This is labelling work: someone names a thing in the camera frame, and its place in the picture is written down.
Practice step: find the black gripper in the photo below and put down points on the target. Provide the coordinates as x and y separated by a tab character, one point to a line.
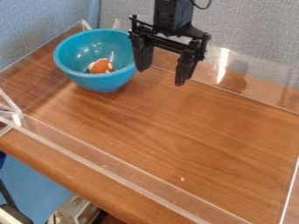
168	30

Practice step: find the orange toy mushroom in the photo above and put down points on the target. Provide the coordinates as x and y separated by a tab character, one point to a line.
101	66

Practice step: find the blue plastic bowl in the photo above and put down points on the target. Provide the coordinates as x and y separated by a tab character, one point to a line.
81	49

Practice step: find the white device under table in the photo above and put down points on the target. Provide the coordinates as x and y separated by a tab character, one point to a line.
74	211

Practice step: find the clear acrylic barrier frame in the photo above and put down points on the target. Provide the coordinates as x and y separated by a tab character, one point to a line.
161	154

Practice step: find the black chair frame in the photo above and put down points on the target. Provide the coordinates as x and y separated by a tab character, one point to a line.
9	212

